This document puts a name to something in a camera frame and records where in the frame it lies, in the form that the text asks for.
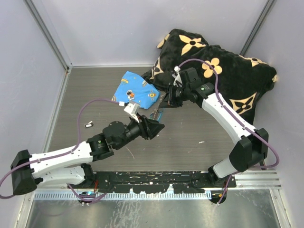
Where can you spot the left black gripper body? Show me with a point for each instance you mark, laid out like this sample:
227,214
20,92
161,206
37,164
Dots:
143,129

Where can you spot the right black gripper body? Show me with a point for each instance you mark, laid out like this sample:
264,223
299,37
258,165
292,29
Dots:
175,96

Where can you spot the white blue large keyring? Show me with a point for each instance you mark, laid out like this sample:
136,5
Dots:
157,111

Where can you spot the black key tag with key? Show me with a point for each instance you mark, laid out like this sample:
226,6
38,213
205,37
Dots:
88,125

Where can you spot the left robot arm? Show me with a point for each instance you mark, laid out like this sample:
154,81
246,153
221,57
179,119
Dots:
72,165

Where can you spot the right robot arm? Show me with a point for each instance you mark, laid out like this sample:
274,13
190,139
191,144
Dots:
249,143

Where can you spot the blue space print cloth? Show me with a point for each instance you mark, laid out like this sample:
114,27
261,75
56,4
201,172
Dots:
134,88

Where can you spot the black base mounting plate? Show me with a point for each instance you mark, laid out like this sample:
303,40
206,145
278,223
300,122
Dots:
150,182

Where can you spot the black floral plush pillow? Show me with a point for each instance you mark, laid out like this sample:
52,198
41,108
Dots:
242,81

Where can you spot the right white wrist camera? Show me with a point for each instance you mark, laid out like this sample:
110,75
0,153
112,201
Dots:
177,78

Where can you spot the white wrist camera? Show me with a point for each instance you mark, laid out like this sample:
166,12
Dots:
131,109
177,78

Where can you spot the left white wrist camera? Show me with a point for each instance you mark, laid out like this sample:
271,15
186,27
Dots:
131,109

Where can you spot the slotted cable duct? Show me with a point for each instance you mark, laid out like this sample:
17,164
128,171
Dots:
170,195

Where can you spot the aluminium frame rail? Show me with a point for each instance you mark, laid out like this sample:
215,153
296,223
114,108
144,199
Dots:
246,180

